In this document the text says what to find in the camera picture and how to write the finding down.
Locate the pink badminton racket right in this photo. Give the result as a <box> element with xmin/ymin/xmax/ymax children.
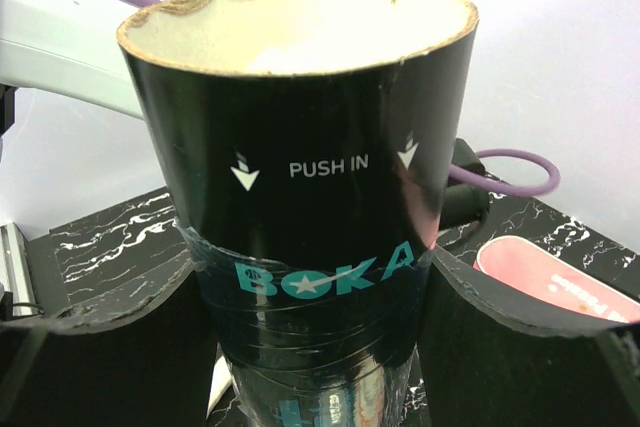
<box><xmin>206</xmin><ymin>357</ymin><xmax>231</xmax><ymax>417</ymax></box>

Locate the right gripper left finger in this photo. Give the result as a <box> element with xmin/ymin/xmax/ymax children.
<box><xmin>1</xmin><ymin>251</ymin><xmax>217</xmax><ymax>426</ymax></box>

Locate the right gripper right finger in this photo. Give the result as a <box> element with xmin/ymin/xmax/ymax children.
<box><xmin>417</xmin><ymin>248</ymin><xmax>639</xmax><ymax>426</ymax></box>

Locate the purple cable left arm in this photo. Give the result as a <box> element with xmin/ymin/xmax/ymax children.
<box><xmin>29</xmin><ymin>0</ymin><xmax>561</xmax><ymax>198</ymax></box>

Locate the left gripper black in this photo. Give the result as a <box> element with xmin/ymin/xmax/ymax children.
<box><xmin>440</xmin><ymin>138</ymin><xmax>490</xmax><ymax>247</ymax></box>

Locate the pink sport racket bag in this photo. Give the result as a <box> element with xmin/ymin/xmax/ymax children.
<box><xmin>473</xmin><ymin>236</ymin><xmax>639</xmax><ymax>323</ymax></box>

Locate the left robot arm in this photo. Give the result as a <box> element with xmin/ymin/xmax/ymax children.
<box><xmin>1</xmin><ymin>0</ymin><xmax>479</xmax><ymax>259</ymax></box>

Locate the black shuttlecock tube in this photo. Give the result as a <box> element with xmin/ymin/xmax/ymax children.
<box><xmin>116</xmin><ymin>0</ymin><xmax>479</xmax><ymax>426</ymax></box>

